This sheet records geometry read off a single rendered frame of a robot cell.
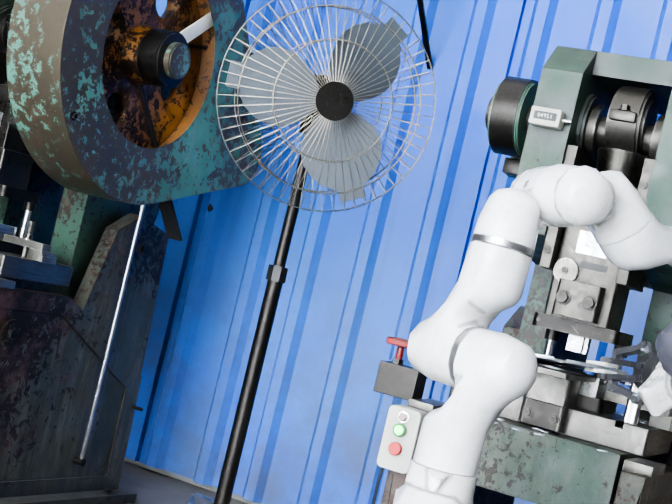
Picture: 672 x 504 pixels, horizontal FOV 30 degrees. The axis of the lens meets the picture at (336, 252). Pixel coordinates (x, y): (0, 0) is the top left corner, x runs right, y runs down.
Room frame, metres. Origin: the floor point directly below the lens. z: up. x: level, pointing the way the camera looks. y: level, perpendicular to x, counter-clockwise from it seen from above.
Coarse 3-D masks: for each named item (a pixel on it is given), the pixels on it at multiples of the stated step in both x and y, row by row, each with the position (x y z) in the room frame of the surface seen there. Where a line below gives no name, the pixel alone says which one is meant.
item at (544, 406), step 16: (544, 368) 2.58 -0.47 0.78; (560, 368) 2.68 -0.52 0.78; (544, 384) 2.70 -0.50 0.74; (560, 384) 2.68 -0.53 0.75; (576, 384) 2.71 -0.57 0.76; (528, 400) 2.71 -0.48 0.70; (544, 400) 2.70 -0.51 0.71; (560, 400) 2.68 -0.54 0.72; (528, 416) 2.70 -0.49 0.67; (544, 416) 2.69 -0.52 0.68; (560, 416) 2.68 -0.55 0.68; (560, 432) 2.68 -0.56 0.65
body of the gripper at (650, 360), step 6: (648, 354) 2.48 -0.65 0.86; (654, 354) 2.49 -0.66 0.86; (642, 360) 2.50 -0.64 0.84; (648, 360) 2.45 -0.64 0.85; (654, 360) 2.44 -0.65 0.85; (648, 366) 2.44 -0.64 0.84; (654, 366) 2.43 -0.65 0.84; (636, 372) 2.50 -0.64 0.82; (642, 372) 2.45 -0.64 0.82; (648, 372) 2.43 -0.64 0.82; (642, 378) 2.45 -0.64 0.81; (636, 384) 2.50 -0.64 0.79
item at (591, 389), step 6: (582, 384) 2.80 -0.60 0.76; (588, 384) 2.79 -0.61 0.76; (594, 384) 2.78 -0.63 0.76; (600, 384) 2.80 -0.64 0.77; (606, 384) 2.85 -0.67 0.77; (582, 390) 2.79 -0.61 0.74; (588, 390) 2.79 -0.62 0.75; (594, 390) 2.78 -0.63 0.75; (600, 390) 2.81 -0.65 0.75; (594, 396) 2.78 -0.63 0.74; (600, 396) 2.82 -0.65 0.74
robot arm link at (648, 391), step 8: (656, 368) 2.41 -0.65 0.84; (656, 376) 2.39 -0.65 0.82; (664, 376) 2.38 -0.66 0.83; (648, 384) 2.38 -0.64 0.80; (656, 384) 2.38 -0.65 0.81; (664, 384) 2.38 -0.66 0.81; (640, 392) 2.38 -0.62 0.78; (648, 392) 2.37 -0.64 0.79; (656, 392) 2.38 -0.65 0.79; (664, 392) 2.38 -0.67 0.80; (648, 400) 2.38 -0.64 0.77; (656, 400) 2.38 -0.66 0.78; (664, 400) 2.38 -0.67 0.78; (648, 408) 2.39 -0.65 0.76; (656, 408) 2.38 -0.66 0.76; (664, 408) 2.39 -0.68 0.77
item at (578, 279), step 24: (576, 240) 2.80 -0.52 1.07; (576, 264) 2.78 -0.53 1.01; (600, 264) 2.77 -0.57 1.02; (552, 288) 2.81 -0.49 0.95; (576, 288) 2.76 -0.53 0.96; (600, 288) 2.74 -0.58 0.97; (624, 288) 2.81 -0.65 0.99; (552, 312) 2.77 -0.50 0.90; (576, 312) 2.75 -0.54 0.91; (600, 312) 2.76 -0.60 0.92
